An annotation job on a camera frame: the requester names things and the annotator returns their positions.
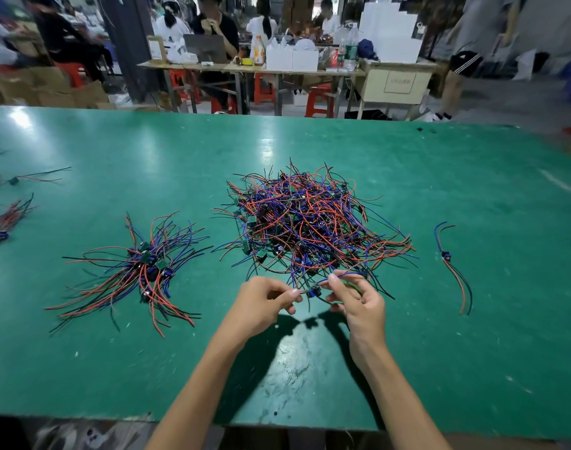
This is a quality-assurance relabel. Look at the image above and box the grey laptop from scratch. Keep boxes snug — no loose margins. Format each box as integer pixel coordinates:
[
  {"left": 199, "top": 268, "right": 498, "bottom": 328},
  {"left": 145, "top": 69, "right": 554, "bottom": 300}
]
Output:
[{"left": 184, "top": 34, "right": 229, "bottom": 64}]

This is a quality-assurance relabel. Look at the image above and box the long wooden work table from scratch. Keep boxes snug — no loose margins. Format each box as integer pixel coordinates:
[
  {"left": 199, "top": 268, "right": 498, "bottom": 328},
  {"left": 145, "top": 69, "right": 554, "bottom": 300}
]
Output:
[{"left": 138, "top": 59, "right": 437, "bottom": 116}]

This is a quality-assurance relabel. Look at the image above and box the stack of white boxes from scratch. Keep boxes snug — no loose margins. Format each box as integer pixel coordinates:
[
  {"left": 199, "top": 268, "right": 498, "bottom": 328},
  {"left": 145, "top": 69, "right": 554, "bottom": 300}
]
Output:
[{"left": 359, "top": 2, "right": 422, "bottom": 64}]

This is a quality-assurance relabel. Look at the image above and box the red plastic stool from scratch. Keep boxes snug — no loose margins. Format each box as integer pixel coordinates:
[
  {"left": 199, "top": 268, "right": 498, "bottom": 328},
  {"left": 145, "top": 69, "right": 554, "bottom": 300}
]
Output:
[
  {"left": 254, "top": 74, "right": 277, "bottom": 107},
  {"left": 57, "top": 62, "right": 87, "bottom": 88},
  {"left": 168, "top": 70, "right": 197, "bottom": 104},
  {"left": 304, "top": 84, "right": 336, "bottom": 118}
]

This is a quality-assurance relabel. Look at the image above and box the row of cardboard boxes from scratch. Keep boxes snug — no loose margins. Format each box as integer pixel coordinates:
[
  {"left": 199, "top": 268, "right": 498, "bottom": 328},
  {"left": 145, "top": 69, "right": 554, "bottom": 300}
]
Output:
[{"left": 0, "top": 66, "right": 110, "bottom": 109}]

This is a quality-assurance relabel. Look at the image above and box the cream cabinet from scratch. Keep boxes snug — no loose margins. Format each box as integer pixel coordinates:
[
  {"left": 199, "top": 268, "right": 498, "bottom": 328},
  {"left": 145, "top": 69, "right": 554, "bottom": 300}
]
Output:
[{"left": 356, "top": 62, "right": 439, "bottom": 120}]

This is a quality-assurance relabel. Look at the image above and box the person's left hand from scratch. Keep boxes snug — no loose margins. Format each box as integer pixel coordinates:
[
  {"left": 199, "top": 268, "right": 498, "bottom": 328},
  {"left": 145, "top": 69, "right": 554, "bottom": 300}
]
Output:
[{"left": 220, "top": 276, "right": 304, "bottom": 343}]

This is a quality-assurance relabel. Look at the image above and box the pile of wires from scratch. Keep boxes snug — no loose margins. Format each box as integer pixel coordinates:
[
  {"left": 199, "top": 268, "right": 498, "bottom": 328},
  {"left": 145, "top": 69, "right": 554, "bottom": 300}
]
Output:
[{"left": 213, "top": 164, "right": 418, "bottom": 301}]

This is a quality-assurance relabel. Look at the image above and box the person's left forearm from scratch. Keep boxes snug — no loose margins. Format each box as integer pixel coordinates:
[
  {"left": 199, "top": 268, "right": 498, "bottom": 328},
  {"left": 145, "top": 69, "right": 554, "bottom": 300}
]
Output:
[{"left": 147, "top": 327, "right": 259, "bottom": 450}]

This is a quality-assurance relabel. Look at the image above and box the small wire bundle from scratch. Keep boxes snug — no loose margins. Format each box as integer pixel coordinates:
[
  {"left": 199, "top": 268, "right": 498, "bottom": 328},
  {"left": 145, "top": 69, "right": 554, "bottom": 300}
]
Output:
[{"left": 432, "top": 221, "right": 474, "bottom": 316}]

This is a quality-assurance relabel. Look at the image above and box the row of white containers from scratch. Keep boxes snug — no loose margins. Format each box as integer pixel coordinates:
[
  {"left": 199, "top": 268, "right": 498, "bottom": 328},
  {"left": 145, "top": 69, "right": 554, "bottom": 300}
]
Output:
[{"left": 265, "top": 40, "right": 319, "bottom": 73}]

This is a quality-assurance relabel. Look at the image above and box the dark pillar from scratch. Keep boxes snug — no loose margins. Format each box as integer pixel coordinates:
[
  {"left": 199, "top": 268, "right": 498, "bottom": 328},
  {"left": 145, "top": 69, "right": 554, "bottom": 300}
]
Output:
[{"left": 98, "top": 0, "right": 163, "bottom": 101}]

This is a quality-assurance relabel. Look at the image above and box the person's right forearm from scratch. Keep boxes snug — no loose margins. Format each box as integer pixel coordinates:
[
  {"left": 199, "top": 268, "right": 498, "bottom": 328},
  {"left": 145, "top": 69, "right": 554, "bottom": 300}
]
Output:
[{"left": 351, "top": 356, "right": 452, "bottom": 450}]

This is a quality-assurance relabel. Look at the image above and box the single thin dark wire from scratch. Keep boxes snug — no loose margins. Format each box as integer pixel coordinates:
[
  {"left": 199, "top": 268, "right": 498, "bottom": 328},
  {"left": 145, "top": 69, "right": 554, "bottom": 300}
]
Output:
[{"left": 6, "top": 166, "right": 73, "bottom": 186}]

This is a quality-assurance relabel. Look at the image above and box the person's right hand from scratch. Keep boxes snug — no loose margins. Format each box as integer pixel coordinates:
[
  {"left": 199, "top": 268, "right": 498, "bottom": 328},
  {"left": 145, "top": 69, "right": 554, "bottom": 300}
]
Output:
[{"left": 325, "top": 271, "right": 388, "bottom": 366}]

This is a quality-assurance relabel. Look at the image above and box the brown cardboard box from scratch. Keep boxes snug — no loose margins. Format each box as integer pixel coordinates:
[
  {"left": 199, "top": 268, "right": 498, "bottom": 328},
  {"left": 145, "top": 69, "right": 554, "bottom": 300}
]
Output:
[{"left": 439, "top": 72, "right": 465, "bottom": 113}]

